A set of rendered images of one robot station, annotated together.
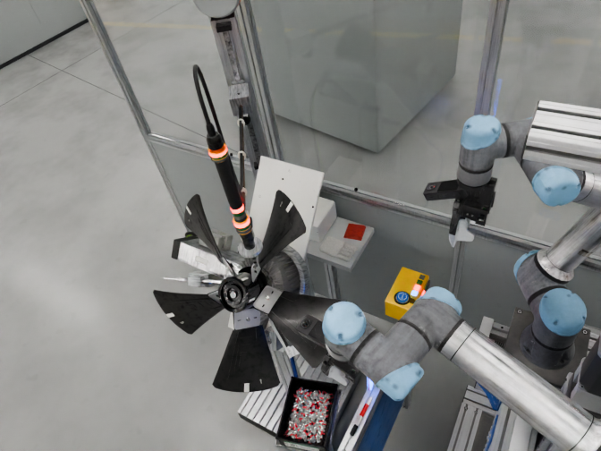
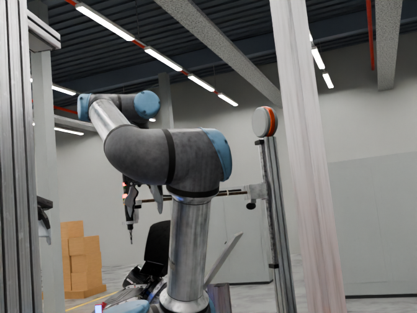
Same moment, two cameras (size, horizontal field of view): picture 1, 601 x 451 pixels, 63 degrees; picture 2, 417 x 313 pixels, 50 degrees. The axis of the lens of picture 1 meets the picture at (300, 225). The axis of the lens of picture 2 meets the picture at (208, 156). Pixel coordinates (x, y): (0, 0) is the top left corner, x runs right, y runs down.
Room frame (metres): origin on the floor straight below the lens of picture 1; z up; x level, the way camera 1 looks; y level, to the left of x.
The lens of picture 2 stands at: (0.36, -1.71, 1.46)
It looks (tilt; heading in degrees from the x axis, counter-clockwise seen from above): 7 degrees up; 62
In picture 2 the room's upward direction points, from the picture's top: 6 degrees counter-clockwise
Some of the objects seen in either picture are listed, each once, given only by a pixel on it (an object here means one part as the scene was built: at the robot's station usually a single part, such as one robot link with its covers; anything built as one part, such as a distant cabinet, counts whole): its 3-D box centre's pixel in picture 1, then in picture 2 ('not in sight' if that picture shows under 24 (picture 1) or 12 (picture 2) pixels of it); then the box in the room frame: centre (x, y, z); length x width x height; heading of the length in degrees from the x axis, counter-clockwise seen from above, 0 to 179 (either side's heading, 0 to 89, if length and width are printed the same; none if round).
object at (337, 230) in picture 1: (325, 237); not in sight; (1.43, -0.10, 0.84); 0.36 x 0.24 x 0.03; 52
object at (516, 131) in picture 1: (529, 141); (138, 107); (0.77, -0.52, 1.78); 0.11 x 0.11 x 0.08; 86
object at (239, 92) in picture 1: (241, 97); (255, 191); (1.55, 0.12, 1.54); 0.10 x 0.07 x 0.08; 177
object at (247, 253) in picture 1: (247, 234); (131, 212); (0.94, 0.15, 1.50); 0.09 x 0.07 x 0.10; 177
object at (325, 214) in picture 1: (311, 216); not in sight; (1.50, -0.06, 0.91); 0.17 x 0.16 x 0.11; 142
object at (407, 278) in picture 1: (407, 296); not in sight; (0.94, -0.31, 1.02); 0.16 x 0.10 x 0.11; 142
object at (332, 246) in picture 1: (338, 249); not in sight; (1.33, -0.14, 0.87); 0.15 x 0.09 x 0.02; 49
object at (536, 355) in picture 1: (549, 338); not in sight; (0.65, -0.66, 1.09); 0.15 x 0.15 x 0.10
